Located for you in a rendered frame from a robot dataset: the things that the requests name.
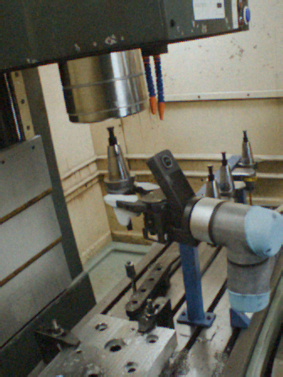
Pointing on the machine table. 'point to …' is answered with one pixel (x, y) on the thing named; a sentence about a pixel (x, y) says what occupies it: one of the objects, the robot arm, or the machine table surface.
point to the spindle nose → (104, 87)
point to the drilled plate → (114, 351)
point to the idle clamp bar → (157, 276)
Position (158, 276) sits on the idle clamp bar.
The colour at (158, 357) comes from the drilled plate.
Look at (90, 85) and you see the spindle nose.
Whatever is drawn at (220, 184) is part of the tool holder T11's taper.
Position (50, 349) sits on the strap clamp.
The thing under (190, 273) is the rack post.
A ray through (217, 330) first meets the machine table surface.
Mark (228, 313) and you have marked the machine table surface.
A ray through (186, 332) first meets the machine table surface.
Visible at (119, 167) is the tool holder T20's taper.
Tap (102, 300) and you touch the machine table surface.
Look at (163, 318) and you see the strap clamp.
